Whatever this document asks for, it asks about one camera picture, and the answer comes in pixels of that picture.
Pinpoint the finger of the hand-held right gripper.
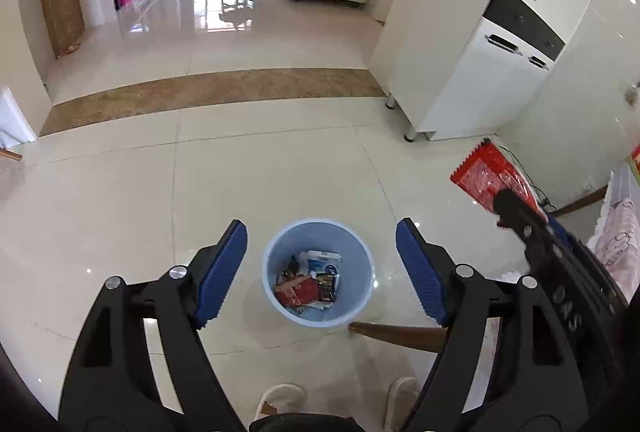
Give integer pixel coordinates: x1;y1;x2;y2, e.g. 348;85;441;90
546;214;577;251
495;189;567;273

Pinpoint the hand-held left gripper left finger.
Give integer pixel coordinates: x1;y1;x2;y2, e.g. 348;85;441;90
59;219;249;432

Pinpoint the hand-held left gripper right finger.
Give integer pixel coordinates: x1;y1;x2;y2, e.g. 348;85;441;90
395;218;586;432

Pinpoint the red foil snack packet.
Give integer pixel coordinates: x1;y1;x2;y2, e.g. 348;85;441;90
450;138;549;213

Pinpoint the light blue plastic bin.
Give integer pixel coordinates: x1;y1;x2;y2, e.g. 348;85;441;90
261;222;375;328

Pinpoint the small red cardboard piece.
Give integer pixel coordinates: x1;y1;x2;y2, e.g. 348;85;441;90
275;276;321;309

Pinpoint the small black snack packet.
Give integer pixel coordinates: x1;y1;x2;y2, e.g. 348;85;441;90
316;272;337;303

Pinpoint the blue and white box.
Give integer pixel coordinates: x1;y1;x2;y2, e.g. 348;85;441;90
306;250;342;275

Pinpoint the pink checked cartoon tablecloth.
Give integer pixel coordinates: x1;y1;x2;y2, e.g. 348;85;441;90
584;163;640;305

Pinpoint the white slipper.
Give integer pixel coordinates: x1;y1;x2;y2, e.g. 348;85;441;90
385;377;422;431
256;383;307;429

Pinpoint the white sideboard cabinet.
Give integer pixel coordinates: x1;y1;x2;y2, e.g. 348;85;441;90
369;0;567;143

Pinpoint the white cloth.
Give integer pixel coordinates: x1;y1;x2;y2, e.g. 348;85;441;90
0;84;39;151

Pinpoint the black floor cable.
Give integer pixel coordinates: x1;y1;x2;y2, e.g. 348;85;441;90
500;146;557;209

